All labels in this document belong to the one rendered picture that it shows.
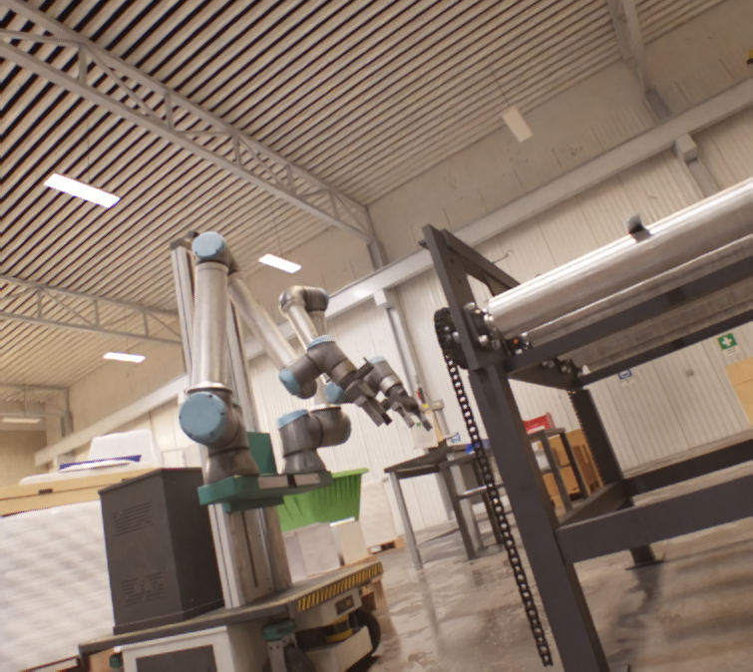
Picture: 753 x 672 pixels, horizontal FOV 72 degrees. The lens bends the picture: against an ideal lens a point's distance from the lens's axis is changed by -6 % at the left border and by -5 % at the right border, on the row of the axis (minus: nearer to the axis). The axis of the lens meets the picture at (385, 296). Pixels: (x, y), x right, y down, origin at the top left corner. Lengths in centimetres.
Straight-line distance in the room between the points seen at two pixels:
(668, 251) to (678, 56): 1300
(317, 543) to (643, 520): 228
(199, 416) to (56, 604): 273
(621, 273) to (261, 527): 166
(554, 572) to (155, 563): 138
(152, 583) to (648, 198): 1188
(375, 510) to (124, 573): 652
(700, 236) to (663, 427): 1068
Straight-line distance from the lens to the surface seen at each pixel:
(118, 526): 231
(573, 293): 134
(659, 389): 1196
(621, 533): 133
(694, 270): 163
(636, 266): 133
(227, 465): 191
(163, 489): 215
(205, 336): 187
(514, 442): 135
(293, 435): 233
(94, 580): 435
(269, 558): 234
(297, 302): 244
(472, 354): 135
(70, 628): 432
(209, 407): 177
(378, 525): 857
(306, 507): 404
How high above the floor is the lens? 47
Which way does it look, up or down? 22 degrees up
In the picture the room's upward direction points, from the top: 17 degrees counter-clockwise
